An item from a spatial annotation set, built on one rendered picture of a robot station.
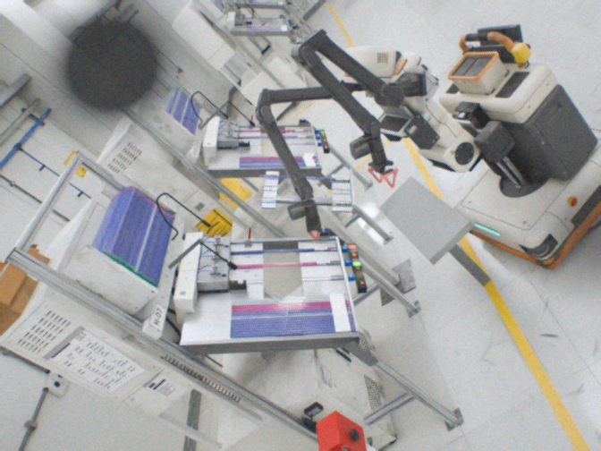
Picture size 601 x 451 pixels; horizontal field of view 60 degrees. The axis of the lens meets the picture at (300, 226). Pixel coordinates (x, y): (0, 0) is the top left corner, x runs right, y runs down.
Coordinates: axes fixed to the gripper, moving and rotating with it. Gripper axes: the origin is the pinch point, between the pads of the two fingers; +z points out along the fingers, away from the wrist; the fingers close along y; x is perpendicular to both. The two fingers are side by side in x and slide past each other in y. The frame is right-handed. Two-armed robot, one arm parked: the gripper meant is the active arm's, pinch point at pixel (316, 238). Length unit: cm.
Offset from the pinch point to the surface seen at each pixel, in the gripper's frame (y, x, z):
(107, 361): 51, -88, 7
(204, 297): 21, -52, 7
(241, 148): -126, -41, 7
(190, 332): 42, -55, 7
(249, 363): 8, -45, 67
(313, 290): 18.5, -4.5, 14.6
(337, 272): 6.4, 7.6, 16.4
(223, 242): -10.4, -44.5, 1.6
